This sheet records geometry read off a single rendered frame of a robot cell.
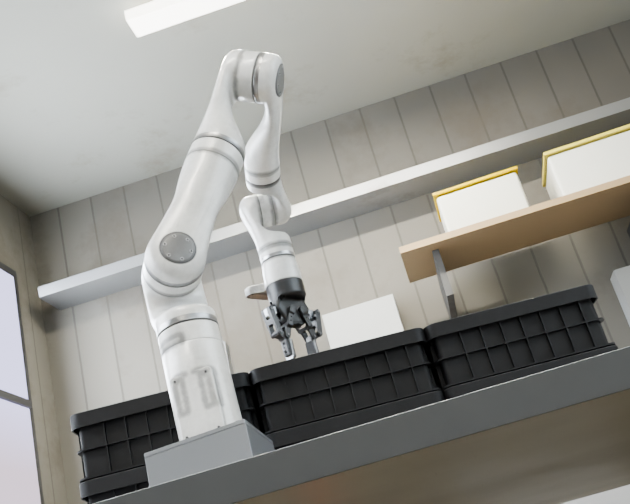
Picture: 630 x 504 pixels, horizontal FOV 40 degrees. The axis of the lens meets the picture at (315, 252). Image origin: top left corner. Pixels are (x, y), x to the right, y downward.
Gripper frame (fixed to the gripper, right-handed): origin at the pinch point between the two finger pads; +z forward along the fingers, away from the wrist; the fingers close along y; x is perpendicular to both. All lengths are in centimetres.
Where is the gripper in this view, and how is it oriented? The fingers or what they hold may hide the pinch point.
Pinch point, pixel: (301, 352)
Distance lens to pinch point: 166.4
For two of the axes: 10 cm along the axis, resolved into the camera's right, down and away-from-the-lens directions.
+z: 2.4, 8.9, -3.8
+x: -6.6, 4.4, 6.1
